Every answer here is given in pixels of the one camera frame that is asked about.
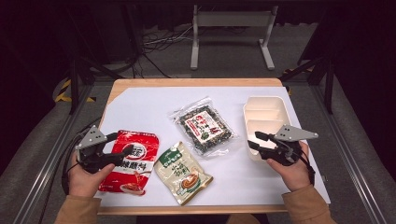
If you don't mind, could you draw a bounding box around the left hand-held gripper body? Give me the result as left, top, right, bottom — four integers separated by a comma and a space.
75, 124, 109, 175

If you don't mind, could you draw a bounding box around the right hand-held gripper cable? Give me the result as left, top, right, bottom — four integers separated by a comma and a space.
298, 148, 317, 187

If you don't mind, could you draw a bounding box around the person's left hand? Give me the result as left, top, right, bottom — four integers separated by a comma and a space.
67, 152, 117, 199

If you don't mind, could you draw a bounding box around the white metal stand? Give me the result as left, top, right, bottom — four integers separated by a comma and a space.
190, 4, 280, 71

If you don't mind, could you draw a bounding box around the cream divided lunch box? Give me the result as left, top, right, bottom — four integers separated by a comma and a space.
242, 95, 294, 162

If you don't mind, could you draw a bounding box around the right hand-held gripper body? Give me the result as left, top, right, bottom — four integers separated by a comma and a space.
266, 124, 319, 166

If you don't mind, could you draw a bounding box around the black metal stand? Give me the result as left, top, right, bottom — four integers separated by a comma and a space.
279, 55, 336, 115
65, 6, 126, 115

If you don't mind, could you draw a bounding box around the person's right hand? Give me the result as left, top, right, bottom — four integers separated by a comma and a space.
266, 140, 313, 193

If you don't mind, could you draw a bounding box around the white paper sheet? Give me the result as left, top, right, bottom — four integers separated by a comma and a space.
93, 86, 332, 208

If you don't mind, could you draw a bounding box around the beige green-topped sauce packet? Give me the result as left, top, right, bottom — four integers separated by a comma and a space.
153, 141, 215, 206

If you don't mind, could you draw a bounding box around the bundle of floor cables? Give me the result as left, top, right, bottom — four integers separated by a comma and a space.
141, 25, 194, 53

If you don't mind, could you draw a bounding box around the clear seaweed packet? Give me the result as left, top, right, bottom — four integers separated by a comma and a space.
167, 96, 239, 159

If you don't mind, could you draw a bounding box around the yellow black striped tape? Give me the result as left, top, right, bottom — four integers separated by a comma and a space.
53, 78, 96, 104

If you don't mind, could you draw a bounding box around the red sauce packet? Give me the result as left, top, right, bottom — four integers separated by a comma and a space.
97, 129, 161, 197

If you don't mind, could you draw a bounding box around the aluminium rail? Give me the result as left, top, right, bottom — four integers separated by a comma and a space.
12, 83, 95, 224
310, 84, 388, 224

